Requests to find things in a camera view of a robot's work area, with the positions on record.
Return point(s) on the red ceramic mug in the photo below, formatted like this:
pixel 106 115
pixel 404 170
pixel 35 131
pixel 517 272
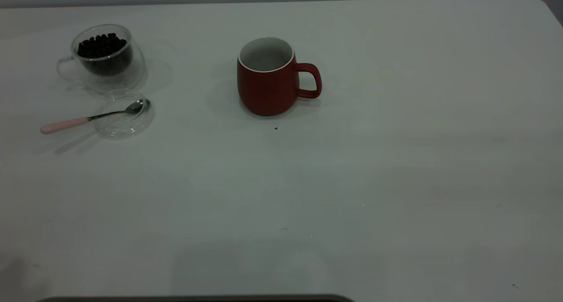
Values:
pixel 266 93

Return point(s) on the clear glass lid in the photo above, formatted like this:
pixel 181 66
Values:
pixel 125 125

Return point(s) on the dark coffee beans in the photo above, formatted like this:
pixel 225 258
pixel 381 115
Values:
pixel 102 47

